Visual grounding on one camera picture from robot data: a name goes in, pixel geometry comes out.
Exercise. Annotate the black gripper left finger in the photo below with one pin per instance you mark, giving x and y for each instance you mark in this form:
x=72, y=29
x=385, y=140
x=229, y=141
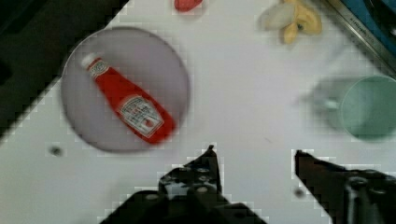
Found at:
x=201, y=172

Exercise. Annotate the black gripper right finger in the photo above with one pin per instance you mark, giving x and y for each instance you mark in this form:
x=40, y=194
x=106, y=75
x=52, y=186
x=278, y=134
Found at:
x=348, y=196

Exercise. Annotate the green measuring cup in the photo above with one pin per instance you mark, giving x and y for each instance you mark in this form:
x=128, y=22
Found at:
x=363, y=107

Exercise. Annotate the red ketchup bottle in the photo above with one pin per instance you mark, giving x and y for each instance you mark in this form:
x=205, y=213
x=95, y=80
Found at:
x=138, y=110

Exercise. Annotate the grey round plate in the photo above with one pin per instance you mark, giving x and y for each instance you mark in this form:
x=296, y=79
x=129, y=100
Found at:
x=142, y=57

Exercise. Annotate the black toaster oven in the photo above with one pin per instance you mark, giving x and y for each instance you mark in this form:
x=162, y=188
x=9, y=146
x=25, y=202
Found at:
x=371, y=23

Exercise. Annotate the red toy strawberry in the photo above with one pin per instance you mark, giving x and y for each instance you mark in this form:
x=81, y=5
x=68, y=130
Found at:
x=186, y=5

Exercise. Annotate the yellow toy banana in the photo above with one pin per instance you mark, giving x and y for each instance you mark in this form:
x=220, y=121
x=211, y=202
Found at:
x=292, y=17

